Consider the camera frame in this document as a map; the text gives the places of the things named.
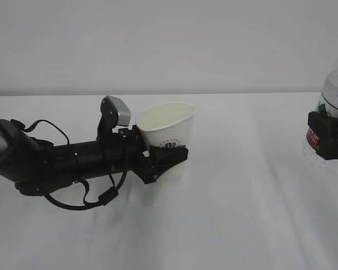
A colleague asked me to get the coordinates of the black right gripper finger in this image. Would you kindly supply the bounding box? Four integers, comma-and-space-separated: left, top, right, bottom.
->
308, 111, 338, 160

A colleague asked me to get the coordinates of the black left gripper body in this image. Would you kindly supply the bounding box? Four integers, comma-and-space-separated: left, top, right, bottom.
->
103, 125, 158, 185

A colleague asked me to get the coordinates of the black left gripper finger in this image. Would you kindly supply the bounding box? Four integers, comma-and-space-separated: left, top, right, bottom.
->
149, 146, 189, 176

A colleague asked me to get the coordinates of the white paper coffee cup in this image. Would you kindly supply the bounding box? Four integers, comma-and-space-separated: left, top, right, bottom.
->
135, 102, 196, 181

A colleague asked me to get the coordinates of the clear red-label water bottle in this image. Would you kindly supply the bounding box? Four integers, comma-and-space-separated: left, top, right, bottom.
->
303, 59, 338, 164

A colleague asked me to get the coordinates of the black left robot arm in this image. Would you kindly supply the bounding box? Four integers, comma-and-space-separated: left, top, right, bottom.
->
0, 119, 189, 196

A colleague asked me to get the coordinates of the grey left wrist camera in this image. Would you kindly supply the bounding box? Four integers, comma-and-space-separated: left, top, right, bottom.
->
97, 96, 131, 141

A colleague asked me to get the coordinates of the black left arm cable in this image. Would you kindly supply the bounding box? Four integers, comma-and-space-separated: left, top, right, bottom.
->
10, 119, 127, 210

